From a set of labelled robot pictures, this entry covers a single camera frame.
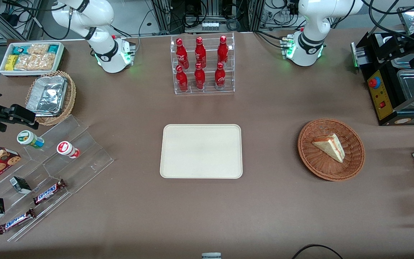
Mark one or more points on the triangular sandwich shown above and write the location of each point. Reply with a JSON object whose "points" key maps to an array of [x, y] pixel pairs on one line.
{"points": [[331, 146]]}

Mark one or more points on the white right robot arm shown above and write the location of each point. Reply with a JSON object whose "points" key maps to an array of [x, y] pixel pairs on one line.
{"points": [[99, 14]]}

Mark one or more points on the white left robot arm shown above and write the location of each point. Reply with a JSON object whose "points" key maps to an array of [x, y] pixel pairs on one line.
{"points": [[311, 21]]}

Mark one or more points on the light tan wicker basket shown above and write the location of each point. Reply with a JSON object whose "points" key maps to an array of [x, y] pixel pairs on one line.
{"points": [[71, 97]]}

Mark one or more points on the round brown wicker basket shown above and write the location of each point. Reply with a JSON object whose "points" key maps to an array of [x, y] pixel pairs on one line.
{"points": [[314, 162]]}

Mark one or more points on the beige plastic serving tray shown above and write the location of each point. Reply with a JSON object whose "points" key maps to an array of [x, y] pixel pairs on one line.
{"points": [[201, 151]]}

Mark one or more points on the green label yoghurt cup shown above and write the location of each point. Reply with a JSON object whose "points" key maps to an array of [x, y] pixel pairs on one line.
{"points": [[30, 139]]}

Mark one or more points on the aluminium foil container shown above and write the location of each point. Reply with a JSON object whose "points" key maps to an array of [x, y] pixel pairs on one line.
{"points": [[47, 95]]}

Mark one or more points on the yellow snack packet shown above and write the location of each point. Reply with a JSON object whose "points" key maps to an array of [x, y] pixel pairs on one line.
{"points": [[11, 62]]}

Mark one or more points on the black food warmer machine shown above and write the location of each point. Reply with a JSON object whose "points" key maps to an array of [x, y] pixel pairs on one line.
{"points": [[383, 104]]}

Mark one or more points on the red label yoghurt cup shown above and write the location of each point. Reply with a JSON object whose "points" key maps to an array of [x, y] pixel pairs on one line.
{"points": [[67, 149]]}

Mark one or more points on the large clear cracker bag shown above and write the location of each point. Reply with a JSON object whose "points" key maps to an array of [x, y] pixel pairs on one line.
{"points": [[36, 62]]}

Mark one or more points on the small black carton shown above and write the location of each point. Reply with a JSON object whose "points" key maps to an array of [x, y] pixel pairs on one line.
{"points": [[20, 185]]}

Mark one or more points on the teal snack packet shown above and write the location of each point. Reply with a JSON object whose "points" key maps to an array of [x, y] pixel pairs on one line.
{"points": [[53, 49], [20, 49]]}

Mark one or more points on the small clear cracker bag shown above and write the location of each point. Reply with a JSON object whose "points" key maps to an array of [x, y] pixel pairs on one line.
{"points": [[38, 49]]}

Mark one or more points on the Snickers chocolate bar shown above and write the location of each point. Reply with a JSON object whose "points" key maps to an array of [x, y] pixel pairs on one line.
{"points": [[16, 221], [49, 192]]}

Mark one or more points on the white rectangular snack bin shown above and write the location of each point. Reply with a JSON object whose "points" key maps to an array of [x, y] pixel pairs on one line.
{"points": [[60, 54]]}

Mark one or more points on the clear acrylic stepped stand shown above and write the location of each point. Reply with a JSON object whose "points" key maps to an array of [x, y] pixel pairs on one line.
{"points": [[84, 169]]}

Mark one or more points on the red Coca-Cola bottle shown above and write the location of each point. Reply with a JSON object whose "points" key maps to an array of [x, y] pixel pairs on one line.
{"points": [[220, 77], [222, 52], [200, 54], [182, 81], [182, 55], [199, 78]]}

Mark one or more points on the white power strip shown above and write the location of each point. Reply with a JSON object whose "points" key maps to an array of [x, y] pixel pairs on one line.
{"points": [[210, 26]]}

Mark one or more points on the clear acrylic bottle rack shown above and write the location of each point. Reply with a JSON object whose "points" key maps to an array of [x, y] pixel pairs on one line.
{"points": [[208, 90]]}

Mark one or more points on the small grey box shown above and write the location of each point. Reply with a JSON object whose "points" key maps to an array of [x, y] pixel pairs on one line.
{"points": [[211, 255]]}

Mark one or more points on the red rocker switch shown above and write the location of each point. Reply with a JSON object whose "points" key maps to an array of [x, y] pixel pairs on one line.
{"points": [[383, 105]]}

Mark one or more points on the aluminium frame post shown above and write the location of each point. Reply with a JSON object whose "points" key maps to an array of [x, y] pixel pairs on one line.
{"points": [[256, 14], [162, 16]]}

